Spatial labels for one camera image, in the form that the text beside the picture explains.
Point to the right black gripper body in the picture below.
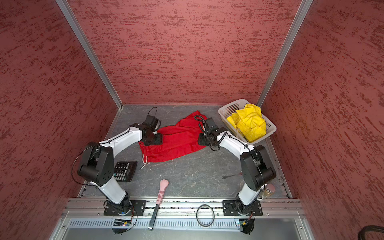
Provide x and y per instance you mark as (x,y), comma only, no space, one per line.
(205,140)

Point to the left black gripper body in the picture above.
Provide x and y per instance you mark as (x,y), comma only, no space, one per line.
(154,139)

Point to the red shorts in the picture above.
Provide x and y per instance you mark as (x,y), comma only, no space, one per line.
(178,140)

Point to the yellow shorts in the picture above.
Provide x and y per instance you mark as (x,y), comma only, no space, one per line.
(249,122)

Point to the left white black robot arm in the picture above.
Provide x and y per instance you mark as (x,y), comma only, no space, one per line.
(97,163)

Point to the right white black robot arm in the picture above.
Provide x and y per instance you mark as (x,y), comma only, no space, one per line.
(256,165)

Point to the white plastic basket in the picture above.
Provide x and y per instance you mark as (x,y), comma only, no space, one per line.
(231,108)

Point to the metal spoon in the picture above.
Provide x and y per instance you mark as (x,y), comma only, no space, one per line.
(226,177)

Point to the black calculator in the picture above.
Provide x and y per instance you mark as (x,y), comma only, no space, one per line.
(124,171)

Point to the small glass jar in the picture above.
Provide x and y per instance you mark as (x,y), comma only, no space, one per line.
(268,191)

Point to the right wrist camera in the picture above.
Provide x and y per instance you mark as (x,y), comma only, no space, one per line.
(210,126)

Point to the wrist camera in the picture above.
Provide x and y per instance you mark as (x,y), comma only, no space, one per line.
(210,126)
(152,122)

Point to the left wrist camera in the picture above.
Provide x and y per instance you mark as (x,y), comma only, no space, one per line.
(152,122)

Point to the pink cat-paw handled knife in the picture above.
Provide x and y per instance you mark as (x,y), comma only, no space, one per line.
(163,186)

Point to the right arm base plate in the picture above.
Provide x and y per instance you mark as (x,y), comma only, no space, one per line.
(231,207)

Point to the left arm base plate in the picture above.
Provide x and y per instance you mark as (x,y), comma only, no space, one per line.
(136,206)

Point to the black cable corner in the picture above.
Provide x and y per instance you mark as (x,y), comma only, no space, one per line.
(369,228)

